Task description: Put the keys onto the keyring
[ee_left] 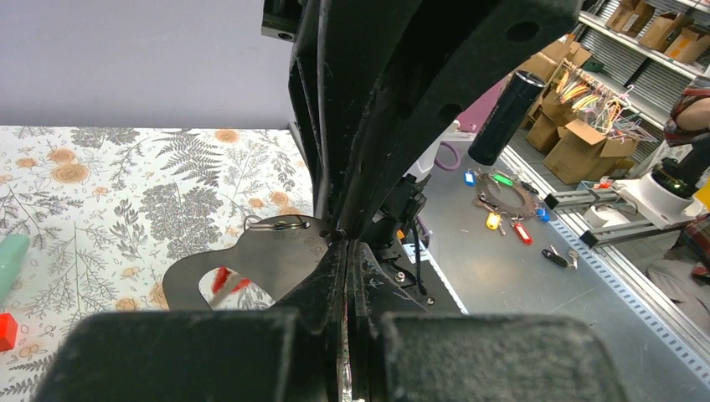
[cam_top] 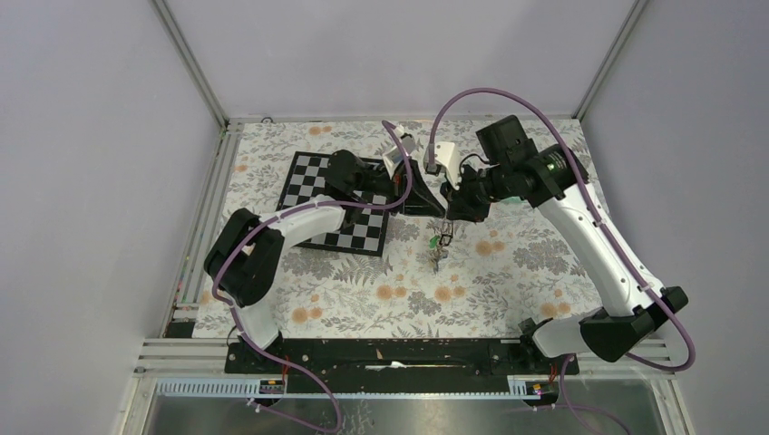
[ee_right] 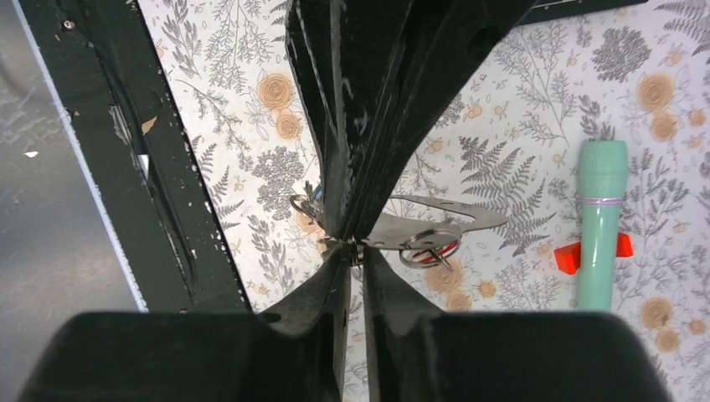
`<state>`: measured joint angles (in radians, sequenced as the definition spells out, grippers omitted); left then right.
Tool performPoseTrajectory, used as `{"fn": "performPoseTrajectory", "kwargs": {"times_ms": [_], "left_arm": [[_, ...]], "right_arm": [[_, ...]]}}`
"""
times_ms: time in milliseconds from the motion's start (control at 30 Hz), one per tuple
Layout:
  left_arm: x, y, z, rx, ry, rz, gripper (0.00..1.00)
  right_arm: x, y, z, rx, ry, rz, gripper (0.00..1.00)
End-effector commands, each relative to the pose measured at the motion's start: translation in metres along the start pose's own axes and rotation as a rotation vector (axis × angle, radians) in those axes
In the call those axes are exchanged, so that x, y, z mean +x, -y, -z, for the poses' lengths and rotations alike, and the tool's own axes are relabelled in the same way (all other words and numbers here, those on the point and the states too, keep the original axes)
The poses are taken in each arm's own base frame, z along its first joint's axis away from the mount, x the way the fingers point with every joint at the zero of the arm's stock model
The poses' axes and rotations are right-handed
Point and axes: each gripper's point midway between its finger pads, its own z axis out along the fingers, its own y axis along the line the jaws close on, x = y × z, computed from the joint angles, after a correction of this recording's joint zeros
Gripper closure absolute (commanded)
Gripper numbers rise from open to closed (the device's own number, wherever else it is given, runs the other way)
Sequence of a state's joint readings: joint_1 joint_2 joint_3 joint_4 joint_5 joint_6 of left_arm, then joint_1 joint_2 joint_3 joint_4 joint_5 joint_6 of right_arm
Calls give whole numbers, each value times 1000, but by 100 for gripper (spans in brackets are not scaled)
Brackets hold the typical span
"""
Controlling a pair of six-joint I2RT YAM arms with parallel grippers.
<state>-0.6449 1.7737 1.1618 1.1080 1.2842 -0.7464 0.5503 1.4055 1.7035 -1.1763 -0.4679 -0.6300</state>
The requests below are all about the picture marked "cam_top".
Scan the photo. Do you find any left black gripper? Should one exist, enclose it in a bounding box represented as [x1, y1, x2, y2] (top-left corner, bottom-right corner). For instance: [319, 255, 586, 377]
[354, 156, 444, 218]

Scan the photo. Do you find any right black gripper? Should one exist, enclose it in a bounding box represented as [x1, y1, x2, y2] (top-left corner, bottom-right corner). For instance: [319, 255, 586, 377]
[440, 161, 512, 224]

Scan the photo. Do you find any keyring with coloured key tags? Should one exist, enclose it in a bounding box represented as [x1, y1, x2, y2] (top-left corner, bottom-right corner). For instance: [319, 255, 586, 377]
[427, 219, 454, 274]

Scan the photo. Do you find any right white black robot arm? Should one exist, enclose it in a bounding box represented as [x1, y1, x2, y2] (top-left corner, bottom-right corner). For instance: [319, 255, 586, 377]
[427, 115, 689, 373]

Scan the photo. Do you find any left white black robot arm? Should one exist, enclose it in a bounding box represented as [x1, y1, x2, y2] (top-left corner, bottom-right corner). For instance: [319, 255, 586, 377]
[203, 150, 445, 372]

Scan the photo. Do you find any mint green flashlight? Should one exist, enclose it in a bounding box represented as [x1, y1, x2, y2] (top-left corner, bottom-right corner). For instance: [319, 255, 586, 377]
[498, 197, 525, 208]

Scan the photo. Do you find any floral patterned table mat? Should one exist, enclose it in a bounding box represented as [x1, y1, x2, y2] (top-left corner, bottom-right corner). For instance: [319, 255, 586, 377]
[222, 121, 600, 338]

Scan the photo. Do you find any black white chessboard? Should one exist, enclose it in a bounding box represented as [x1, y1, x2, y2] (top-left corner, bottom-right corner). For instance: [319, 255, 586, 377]
[275, 150, 399, 258]

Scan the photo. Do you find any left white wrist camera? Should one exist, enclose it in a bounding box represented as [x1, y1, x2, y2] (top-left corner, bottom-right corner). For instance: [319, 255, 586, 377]
[382, 124, 418, 178]

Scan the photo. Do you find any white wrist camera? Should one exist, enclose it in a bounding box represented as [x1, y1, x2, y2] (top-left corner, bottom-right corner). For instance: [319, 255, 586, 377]
[423, 141, 462, 190]
[382, 124, 418, 178]

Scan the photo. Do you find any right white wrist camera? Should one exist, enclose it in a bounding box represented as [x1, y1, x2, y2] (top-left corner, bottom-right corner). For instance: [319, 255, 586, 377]
[423, 141, 462, 190]

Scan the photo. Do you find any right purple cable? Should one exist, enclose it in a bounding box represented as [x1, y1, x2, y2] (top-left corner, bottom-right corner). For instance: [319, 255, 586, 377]
[427, 88, 698, 435]

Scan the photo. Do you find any purple cable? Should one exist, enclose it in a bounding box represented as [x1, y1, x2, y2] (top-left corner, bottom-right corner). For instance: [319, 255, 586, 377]
[211, 121, 415, 435]
[427, 88, 698, 435]

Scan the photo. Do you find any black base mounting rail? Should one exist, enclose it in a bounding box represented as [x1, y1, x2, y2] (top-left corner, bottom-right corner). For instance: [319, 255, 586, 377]
[224, 338, 579, 395]

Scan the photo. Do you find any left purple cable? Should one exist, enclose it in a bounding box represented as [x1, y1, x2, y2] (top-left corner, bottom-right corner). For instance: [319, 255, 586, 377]
[211, 121, 415, 435]

